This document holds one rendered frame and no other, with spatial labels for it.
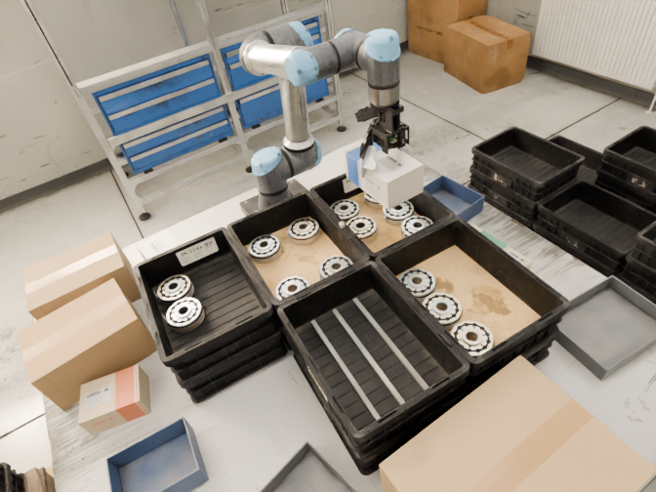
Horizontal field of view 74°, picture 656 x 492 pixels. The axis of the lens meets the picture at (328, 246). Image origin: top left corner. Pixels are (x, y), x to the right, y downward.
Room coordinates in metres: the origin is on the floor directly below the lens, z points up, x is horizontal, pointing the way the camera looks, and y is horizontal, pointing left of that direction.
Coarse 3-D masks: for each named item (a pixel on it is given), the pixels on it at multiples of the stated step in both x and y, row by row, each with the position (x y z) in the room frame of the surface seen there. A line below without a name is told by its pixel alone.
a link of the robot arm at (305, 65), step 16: (256, 32) 1.39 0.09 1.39; (240, 48) 1.33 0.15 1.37; (256, 48) 1.26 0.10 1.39; (272, 48) 1.17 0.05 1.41; (288, 48) 1.10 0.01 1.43; (304, 48) 1.03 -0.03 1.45; (320, 48) 1.01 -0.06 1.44; (336, 48) 1.02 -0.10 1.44; (256, 64) 1.23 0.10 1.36; (272, 64) 1.13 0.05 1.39; (288, 64) 1.00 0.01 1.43; (304, 64) 0.97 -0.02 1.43; (320, 64) 0.99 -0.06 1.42; (336, 64) 1.00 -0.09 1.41; (304, 80) 0.97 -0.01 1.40
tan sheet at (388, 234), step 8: (360, 200) 1.22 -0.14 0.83; (360, 208) 1.18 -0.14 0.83; (368, 208) 1.17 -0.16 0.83; (368, 216) 1.13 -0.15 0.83; (376, 216) 1.12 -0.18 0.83; (384, 224) 1.08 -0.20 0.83; (384, 232) 1.04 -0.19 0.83; (392, 232) 1.03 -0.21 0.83; (400, 232) 1.02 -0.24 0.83; (376, 240) 1.01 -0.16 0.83; (384, 240) 1.00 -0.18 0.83; (392, 240) 0.99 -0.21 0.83; (376, 248) 0.97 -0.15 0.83
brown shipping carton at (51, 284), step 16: (96, 240) 1.23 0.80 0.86; (112, 240) 1.21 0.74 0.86; (64, 256) 1.18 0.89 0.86; (80, 256) 1.16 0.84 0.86; (96, 256) 1.15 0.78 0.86; (112, 256) 1.13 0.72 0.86; (32, 272) 1.12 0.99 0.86; (48, 272) 1.11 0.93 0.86; (64, 272) 1.09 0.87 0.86; (80, 272) 1.08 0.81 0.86; (96, 272) 1.06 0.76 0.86; (112, 272) 1.05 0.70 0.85; (128, 272) 1.07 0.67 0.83; (32, 288) 1.04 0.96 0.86; (48, 288) 1.03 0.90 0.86; (64, 288) 1.02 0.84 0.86; (80, 288) 1.01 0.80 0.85; (128, 288) 1.06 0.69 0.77; (32, 304) 0.97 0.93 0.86; (48, 304) 0.97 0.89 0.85; (64, 304) 0.98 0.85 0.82
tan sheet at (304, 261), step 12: (288, 240) 1.08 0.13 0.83; (324, 240) 1.05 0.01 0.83; (288, 252) 1.03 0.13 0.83; (300, 252) 1.02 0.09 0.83; (312, 252) 1.01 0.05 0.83; (324, 252) 1.00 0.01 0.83; (336, 252) 0.99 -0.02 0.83; (264, 264) 0.99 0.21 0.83; (276, 264) 0.98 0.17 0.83; (288, 264) 0.97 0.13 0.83; (300, 264) 0.96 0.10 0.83; (312, 264) 0.95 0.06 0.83; (264, 276) 0.94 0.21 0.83; (276, 276) 0.93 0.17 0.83; (288, 276) 0.92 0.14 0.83; (312, 276) 0.90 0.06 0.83
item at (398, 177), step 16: (352, 160) 1.03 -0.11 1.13; (384, 160) 0.99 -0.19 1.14; (400, 160) 0.97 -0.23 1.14; (416, 160) 0.96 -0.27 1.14; (352, 176) 1.04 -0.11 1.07; (368, 176) 0.96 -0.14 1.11; (384, 176) 0.92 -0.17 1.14; (400, 176) 0.91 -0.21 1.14; (416, 176) 0.93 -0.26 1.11; (368, 192) 0.97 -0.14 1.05; (384, 192) 0.90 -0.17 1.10; (400, 192) 0.91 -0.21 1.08; (416, 192) 0.93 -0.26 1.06
